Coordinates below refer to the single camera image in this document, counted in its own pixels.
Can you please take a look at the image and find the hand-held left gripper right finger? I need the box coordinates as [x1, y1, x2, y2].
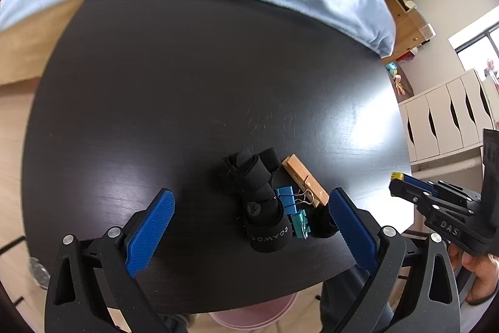
[328, 188, 463, 333]

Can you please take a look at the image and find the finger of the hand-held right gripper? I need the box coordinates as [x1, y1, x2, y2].
[401, 174, 482, 207]
[390, 179, 474, 219]

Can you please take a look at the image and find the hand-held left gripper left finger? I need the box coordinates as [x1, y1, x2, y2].
[44, 189, 176, 333]

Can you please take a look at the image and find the black sock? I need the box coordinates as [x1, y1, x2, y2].
[310, 206, 338, 239]

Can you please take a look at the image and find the teal binder clip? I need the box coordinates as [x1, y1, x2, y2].
[288, 210, 311, 239]

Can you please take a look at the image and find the blue binder clip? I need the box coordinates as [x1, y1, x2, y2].
[274, 187, 315, 217]

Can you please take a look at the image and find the wooden clothespin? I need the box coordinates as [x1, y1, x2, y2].
[281, 154, 330, 207]

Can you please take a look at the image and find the black wrist wrap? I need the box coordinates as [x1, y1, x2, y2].
[223, 148, 292, 252]

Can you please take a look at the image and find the pink trash bin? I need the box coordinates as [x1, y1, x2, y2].
[206, 294, 297, 330]

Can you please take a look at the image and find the person's right hand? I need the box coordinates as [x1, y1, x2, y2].
[448, 243, 499, 306]

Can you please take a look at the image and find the white drawer unit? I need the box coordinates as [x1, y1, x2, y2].
[398, 68, 499, 162]

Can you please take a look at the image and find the round shiny grey object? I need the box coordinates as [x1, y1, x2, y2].
[27, 257, 51, 289]

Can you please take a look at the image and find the window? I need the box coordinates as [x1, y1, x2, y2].
[448, 19, 499, 72]

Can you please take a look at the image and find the wooden bed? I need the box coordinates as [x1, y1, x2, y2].
[0, 0, 435, 84]

